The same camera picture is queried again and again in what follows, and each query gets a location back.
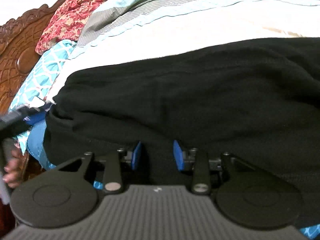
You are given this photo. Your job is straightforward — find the black pants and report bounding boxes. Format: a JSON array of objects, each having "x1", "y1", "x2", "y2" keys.
[{"x1": 43, "y1": 38, "x2": 319, "y2": 227}]

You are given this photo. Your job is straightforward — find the person's left hand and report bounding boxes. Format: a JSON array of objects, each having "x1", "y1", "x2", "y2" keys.
[{"x1": 3, "y1": 148, "x2": 23, "y2": 189}]

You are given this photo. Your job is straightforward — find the teal white patterned pillow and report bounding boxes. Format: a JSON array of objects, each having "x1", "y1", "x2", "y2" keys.
[{"x1": 8, "y1": 39, "x2": 77, "y2": 156}]

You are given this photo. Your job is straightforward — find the carved wooden headboard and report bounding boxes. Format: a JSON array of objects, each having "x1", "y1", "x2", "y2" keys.
[{"x1": 0, "y1": 0, "x2": 65, "y2": 114}]

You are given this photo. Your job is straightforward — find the red floral patchwork blanket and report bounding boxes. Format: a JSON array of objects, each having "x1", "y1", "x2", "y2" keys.
[{"x1": 35, "y1": 0, "x2": 107, "y2": 55}]

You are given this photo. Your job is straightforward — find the striped teal beige quilt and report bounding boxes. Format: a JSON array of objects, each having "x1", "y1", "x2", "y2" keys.
[{"x1": 47, "y1": 0, "x2": 319, "y2": 100}]

